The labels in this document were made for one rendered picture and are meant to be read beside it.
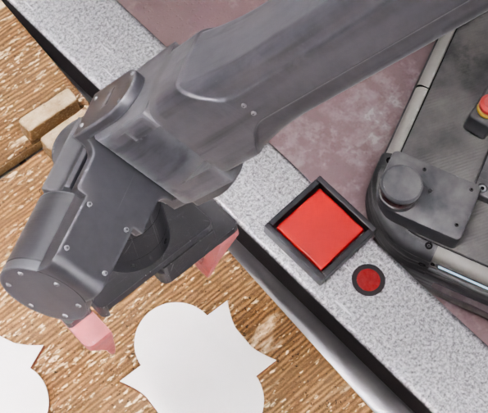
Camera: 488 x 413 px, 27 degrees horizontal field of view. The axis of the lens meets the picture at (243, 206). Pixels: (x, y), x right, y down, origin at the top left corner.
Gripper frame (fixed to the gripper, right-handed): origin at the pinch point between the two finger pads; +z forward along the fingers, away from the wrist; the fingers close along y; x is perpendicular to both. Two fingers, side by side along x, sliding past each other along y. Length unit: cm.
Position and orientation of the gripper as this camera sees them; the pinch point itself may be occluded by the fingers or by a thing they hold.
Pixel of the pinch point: (155, 303)
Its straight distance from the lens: 81.0
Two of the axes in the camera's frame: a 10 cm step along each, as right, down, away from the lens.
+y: 7.5, -5.8, 3.1
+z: 1.2, 5.8, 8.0
